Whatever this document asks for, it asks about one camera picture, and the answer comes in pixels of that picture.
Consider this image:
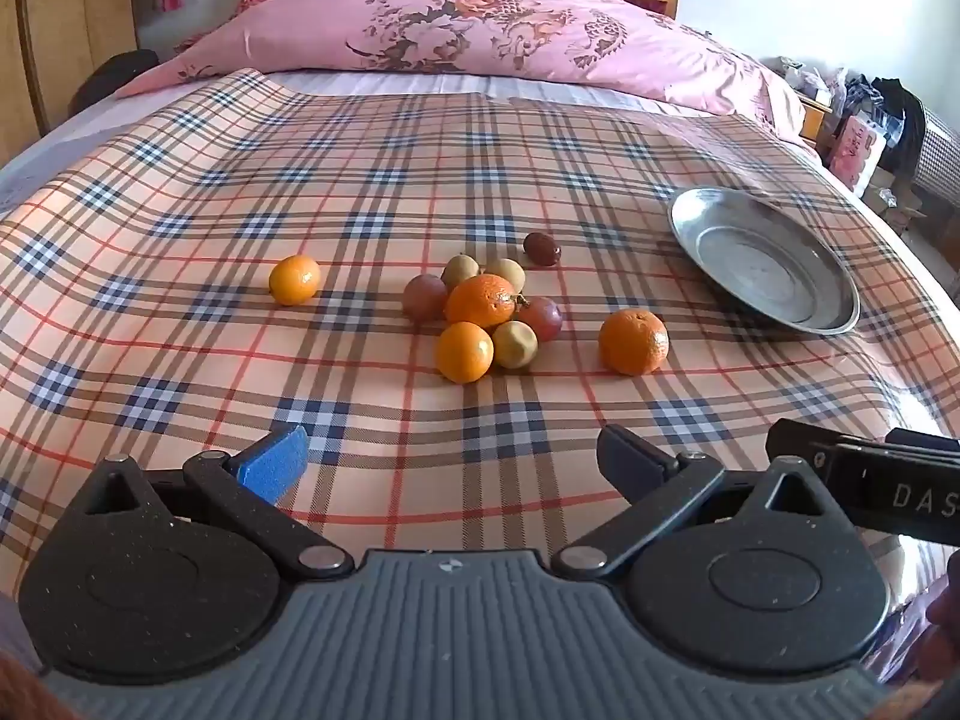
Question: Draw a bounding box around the person's right hand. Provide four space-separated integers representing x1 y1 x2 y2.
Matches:
922 586 960 683

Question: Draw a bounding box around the small bright orange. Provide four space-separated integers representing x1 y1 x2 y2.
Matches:
268 255 322 307
436 321 496 384

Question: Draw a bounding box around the dark orange mandarin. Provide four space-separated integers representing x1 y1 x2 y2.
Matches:
598 308 670 377
445 274 518 329

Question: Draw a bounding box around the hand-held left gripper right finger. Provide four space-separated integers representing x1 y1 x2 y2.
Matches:
551 424 863 578

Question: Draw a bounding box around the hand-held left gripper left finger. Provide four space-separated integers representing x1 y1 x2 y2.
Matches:
45 424 355 580

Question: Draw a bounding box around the cardboard box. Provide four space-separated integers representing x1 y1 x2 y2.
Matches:
862 165 938 233

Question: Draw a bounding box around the black bag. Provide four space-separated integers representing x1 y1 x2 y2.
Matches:
69 49 160 117

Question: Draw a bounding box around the plaid cloth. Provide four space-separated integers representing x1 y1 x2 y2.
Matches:
0 67 960 646

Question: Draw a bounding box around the round metal plate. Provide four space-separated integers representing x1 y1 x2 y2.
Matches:
669 186 861 336

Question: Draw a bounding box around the pile of plastic bags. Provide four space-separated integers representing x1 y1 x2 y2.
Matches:
765 56 848 106

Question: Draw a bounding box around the tan longan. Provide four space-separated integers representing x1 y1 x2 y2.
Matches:
440 253 481 292
484 258 526 295
492 320 539 370

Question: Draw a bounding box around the wooden wardrobe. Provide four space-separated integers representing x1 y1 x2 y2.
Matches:
0 0 140 166

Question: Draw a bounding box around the pink floral quilt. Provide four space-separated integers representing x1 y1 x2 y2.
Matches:
116 0 807 143

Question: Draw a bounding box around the pink tissue roll pack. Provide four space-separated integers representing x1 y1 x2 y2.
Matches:
829 114 890 192

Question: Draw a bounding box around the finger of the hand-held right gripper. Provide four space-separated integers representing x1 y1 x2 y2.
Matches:
766 418 960 475

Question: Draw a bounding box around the dark clothes pile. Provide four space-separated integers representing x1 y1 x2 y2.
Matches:
862 76 927 166

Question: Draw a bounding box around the reddish brown garment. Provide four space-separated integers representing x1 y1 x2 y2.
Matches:
0 649 76 720

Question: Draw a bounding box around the dark red jujube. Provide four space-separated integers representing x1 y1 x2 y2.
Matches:
523 232 562 268

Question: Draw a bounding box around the wooden nightstand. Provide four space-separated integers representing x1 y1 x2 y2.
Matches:
795 94 833 151

